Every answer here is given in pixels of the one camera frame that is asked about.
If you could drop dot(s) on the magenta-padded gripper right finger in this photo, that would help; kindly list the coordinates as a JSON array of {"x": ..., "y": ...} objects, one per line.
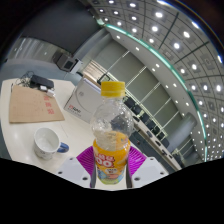
[{"x": 150, "y": 170}]

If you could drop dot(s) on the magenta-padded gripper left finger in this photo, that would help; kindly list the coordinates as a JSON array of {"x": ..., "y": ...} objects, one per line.
[{"x": 72, "y": 170}]

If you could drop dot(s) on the yellow-capped clear drink bottle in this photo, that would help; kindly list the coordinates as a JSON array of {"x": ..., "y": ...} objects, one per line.
[{"x": 111, "y": 133}]

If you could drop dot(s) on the black office chairs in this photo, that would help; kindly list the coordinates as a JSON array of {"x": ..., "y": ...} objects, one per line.
[{"x": 146, "y": 123}]

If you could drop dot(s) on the grey equipment cabinet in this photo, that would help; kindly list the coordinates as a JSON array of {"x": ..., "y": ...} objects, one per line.
[{"x": 68, "y": 62}]

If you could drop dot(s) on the recessed ceiling lights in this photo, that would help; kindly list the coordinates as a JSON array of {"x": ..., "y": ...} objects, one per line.
[{"x": 176, "y": 45}]

